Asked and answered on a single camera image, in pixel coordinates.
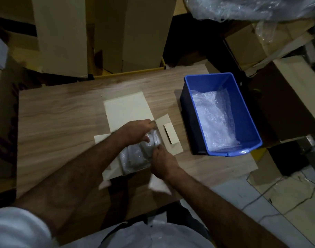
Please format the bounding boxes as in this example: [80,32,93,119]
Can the person's right hand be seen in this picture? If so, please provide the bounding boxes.
[150,143,181,180]

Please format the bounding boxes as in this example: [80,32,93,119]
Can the person's left hand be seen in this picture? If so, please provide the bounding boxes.
[119,119,158,149]

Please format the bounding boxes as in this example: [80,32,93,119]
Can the bubble-wrapped item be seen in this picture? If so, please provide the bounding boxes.
[120,128,165,176]

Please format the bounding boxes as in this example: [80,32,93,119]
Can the person's left forearm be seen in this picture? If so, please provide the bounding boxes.
[11,133,127,230]

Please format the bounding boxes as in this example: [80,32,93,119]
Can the person's right forearm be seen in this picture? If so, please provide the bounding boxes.
[169,166,290,248]

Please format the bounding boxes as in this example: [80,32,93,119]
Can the open beige cardboard box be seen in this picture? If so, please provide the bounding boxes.
[94,91,184,195]

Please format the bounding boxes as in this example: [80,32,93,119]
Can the bubble wrap sheet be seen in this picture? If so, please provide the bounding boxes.
[191,88,243,153]

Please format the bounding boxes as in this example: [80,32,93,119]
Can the blue plastic bin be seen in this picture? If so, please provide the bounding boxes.
[180,72,263,157]

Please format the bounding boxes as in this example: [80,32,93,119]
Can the tall beige cardboard box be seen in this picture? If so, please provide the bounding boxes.
[31,0,88,78]
[93,0,125,74]
[121,0,177,73]

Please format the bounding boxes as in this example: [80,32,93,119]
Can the black bag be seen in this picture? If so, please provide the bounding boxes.
[267,140,311,176]

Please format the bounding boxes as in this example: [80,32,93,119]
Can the large brown cardboard box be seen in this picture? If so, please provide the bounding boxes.
[247,55,315,141]

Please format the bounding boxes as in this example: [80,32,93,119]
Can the printed brown cardboard box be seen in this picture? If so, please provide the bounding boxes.
[0,59,27,189]

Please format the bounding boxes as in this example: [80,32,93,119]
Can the person's white shirt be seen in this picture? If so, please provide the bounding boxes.
[0,206,215,248]

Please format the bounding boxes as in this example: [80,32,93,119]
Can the clear plastic wrap bundle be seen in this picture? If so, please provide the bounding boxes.
[185,0,315,23]

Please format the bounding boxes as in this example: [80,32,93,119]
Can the thin cable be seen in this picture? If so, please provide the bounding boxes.
[240,175,315,225]

